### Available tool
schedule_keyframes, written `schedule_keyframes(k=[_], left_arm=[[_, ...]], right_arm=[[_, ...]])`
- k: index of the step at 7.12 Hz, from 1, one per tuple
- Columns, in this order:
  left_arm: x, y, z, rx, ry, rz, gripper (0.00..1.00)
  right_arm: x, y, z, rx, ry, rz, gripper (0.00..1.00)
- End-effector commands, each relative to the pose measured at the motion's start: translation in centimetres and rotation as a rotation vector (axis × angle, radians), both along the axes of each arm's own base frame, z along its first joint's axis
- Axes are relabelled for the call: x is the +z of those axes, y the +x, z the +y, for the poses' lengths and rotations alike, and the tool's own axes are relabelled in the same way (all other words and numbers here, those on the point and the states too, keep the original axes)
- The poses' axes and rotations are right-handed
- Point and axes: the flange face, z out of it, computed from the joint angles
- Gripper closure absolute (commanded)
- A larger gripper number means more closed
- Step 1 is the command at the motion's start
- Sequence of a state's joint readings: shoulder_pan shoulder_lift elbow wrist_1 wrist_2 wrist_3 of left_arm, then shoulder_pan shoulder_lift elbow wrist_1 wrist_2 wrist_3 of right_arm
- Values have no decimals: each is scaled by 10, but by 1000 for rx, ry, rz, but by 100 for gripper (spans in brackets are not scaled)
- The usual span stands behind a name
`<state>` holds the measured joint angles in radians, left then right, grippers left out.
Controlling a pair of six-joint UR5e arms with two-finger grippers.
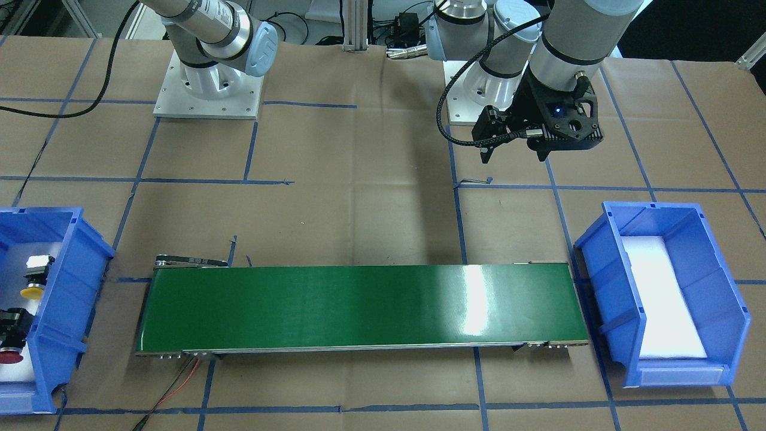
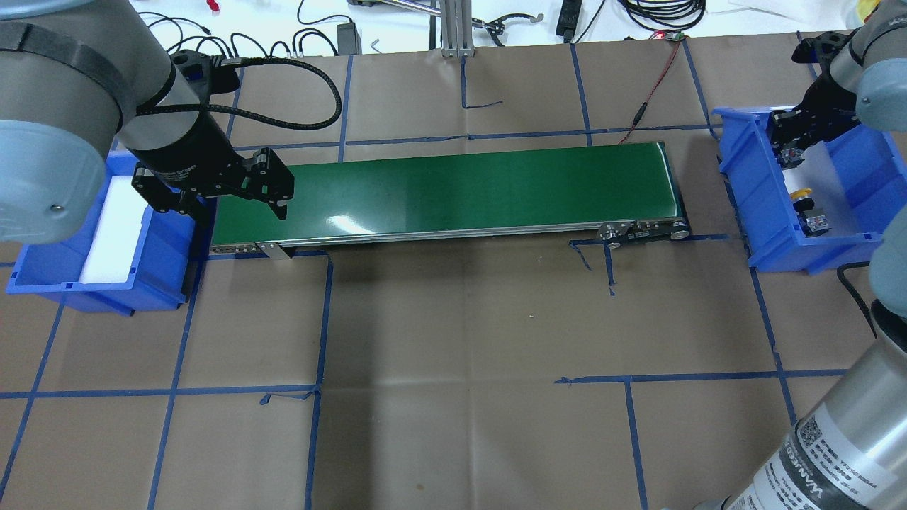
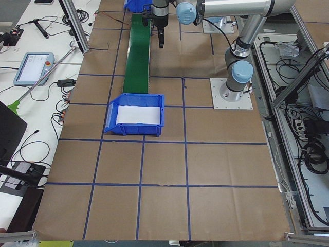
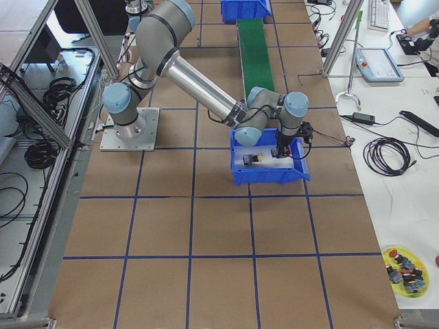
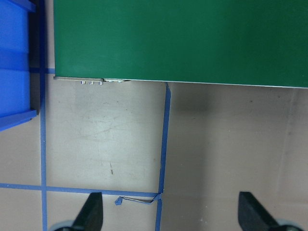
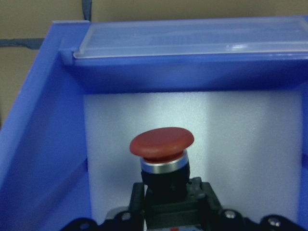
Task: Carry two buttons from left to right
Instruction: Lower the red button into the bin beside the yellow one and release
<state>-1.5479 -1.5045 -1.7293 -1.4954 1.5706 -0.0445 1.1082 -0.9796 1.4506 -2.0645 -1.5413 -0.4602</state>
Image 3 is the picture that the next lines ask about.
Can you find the green handled grabber stick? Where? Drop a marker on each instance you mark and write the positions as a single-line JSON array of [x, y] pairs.
[[14, 106]]

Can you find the blue storage bin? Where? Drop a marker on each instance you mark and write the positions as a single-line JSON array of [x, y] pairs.
[[137, 6], [142, 100]]

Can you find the green conveyor belt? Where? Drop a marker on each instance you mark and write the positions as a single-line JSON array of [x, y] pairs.
[[136, 78]]

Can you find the teach pendant tablet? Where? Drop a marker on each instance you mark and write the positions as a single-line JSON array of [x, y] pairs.
[[33, 66]]

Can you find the white foam pad left bin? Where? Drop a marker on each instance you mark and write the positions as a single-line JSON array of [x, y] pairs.
[[138, 115]]

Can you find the left blue storage bin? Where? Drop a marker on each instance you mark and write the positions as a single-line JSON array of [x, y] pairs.
[[142, 100]]

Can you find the black power adapter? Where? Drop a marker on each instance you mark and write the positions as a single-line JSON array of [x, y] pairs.
[[66, 82]]

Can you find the right blue storage bin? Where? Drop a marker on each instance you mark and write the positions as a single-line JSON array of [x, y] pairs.
[[137, 6]]

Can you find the aluminium profile post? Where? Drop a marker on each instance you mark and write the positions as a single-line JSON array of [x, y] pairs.
[[75, 24]]

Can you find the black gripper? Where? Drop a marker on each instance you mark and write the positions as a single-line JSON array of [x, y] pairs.
[[161, 22]]

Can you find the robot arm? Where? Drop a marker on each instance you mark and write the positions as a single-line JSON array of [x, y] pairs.
[[240, 71]]

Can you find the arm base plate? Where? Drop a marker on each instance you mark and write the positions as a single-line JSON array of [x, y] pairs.
[[225, 99]]

